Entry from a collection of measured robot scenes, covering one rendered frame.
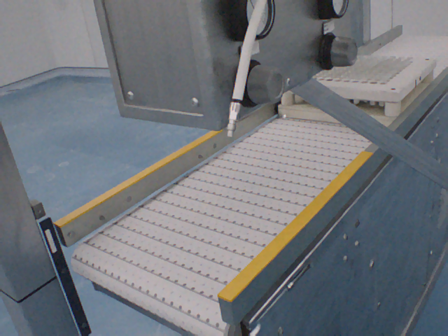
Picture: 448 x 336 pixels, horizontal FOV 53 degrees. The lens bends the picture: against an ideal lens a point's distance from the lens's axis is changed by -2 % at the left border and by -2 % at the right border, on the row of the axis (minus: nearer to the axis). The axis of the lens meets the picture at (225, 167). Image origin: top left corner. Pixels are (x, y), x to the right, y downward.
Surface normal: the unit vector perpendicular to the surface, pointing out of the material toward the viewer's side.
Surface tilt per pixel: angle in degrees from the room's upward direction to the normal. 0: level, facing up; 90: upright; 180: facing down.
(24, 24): 90
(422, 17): 90
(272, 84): 90
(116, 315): 0
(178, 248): 0
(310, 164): 0
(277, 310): 90
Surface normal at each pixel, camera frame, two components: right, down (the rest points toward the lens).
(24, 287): 0.79, 0.17
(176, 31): -0.60, 0.41
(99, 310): -0.13, -0.90
